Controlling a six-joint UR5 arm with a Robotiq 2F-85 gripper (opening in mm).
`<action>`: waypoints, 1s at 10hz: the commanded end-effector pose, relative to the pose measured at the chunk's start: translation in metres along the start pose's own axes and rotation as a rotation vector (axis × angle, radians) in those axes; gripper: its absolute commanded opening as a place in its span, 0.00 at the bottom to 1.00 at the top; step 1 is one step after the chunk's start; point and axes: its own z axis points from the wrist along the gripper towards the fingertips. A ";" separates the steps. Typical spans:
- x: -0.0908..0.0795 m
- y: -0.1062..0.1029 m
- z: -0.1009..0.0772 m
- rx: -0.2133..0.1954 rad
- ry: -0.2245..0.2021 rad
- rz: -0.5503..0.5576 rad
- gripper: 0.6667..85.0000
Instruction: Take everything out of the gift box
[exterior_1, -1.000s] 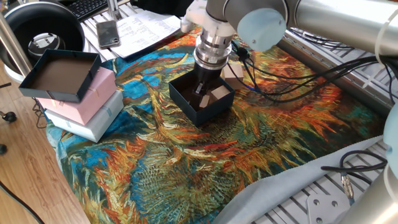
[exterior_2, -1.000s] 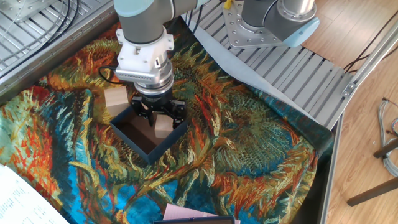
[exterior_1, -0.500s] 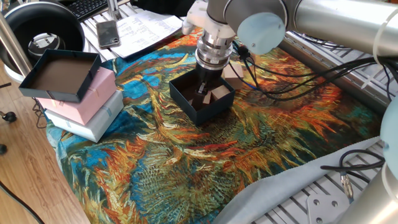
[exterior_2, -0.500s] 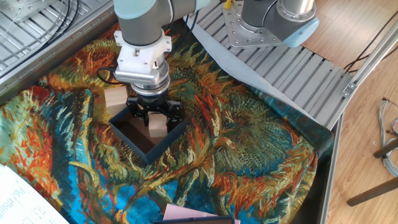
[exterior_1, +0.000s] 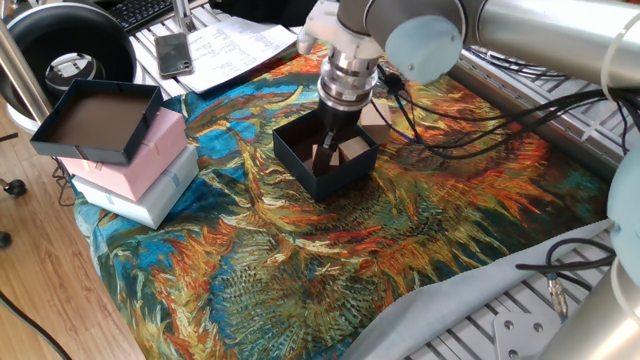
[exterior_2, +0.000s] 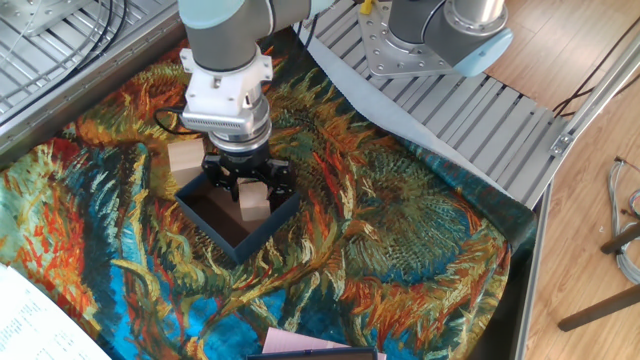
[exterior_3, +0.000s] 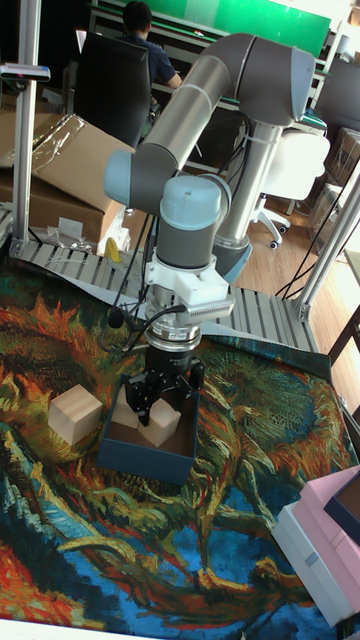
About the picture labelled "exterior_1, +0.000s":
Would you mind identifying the white gift box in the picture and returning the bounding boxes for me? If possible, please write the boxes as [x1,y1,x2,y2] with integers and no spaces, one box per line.
[71,143,200,230]

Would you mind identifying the black floor cable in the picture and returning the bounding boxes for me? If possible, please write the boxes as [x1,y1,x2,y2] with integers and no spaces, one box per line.
[0,289,72,360]

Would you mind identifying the pink gift box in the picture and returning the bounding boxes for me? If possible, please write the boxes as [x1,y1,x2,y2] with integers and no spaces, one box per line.
[58,106,189,202]

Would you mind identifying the dark blue gift box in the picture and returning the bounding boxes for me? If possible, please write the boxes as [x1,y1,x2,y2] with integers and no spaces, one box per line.
[272,107,380,204]

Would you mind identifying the silver aluminium frame post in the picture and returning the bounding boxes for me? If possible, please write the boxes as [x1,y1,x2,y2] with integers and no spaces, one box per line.
[0,19,51,124]

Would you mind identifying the black smartphone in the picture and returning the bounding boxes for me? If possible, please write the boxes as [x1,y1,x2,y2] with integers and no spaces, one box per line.
[153,31,195,79]

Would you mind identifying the dark blue box lid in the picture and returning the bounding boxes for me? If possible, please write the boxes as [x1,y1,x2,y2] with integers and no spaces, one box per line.
[29,78,165,166]

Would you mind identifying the white printed paper sheet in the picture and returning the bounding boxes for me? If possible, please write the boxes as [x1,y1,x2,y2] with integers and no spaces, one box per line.
[177,16,301,95]

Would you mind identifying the sunflower painting print cloth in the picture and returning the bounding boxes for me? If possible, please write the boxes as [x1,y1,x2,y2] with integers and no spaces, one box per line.
[73,39,617,360]

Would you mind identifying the black fabric bag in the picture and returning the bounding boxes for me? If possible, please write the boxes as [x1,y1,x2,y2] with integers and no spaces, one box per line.
[208,0,321,29]

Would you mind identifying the black computer keyboard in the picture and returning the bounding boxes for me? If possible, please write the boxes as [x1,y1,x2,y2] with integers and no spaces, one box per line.
[107,0,176,34]

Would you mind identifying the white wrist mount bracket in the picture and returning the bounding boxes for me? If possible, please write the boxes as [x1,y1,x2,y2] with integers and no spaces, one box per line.
[296,0,384,61]

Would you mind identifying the thin black wire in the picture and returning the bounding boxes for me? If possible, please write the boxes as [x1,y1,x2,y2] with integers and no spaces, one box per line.
[51,155,77,208]

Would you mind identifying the silver metal stand post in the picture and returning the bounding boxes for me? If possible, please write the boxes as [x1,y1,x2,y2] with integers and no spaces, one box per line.
[172,0,197,34]

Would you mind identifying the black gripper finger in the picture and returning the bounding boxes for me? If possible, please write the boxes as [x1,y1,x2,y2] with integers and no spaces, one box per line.
[310,130,342,178]

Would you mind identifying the black cable with metal connector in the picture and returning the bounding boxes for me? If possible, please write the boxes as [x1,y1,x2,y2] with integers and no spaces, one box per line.
[514,238,617,321]

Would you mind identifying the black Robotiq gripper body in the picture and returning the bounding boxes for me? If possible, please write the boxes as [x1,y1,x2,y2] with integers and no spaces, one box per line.
[318,97,365,146]

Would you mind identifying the light wooden cube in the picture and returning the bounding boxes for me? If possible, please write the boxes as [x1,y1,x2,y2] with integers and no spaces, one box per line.
[338,135,372,164]
[302,143,341,176]
[358,101,393,146]

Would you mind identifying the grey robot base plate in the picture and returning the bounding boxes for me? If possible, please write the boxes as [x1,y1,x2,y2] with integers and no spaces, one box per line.
[493,312,564,360]

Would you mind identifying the aluminium table frame rail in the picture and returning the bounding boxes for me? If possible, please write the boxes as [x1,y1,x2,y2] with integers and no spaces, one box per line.
[447,47,640,184]

